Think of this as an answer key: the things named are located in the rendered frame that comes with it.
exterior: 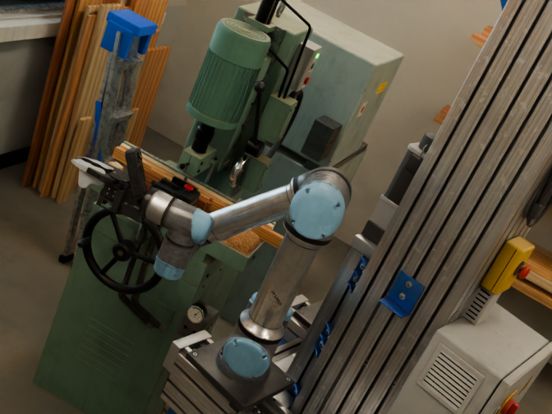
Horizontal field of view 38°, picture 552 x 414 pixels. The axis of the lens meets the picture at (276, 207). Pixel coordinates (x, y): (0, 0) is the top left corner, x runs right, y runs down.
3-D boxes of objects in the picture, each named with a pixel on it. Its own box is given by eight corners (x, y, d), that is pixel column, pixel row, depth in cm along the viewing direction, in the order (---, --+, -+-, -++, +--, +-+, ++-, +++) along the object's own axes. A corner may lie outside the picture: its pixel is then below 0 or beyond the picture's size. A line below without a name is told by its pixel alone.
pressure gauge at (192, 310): (181, 322, 259) (190, 302, 256) (186, 317, 263) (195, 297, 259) (198, 331, 258) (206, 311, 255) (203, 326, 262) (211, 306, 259)
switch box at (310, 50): (281, 85, 277) (299, 42, 270) (290, 80, 286) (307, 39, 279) (296, 93, 276) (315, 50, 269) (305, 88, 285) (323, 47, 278)
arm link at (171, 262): (190, 268, 202) (205, 232, 198) (175, 287, 192) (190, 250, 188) (163, 254, 203) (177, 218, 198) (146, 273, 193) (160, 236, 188)
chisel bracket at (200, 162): (173, 172, 264) (182, 149, 261) (191, 161, 277) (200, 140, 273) (193, 181, 263) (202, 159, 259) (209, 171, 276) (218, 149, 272)
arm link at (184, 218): (197, 254, 187) (209, 223, 184) (155, 233, 188) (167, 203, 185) (207, 241, 195) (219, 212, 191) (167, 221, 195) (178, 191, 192)
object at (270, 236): (112, 157, 275) (115, 147, 273) (114, 155, 277) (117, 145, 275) (281, 250, 265) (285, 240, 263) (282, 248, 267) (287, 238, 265)
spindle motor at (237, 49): (176, 110, 253) (210, 19, 240) (199, 100, 269) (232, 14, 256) (224, 135, 250) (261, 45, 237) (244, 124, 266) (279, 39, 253)
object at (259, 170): (231, 181, 281) (244, 152, 276) (238, 177, 287) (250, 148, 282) (255, 194, 280) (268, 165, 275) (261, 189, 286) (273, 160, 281)
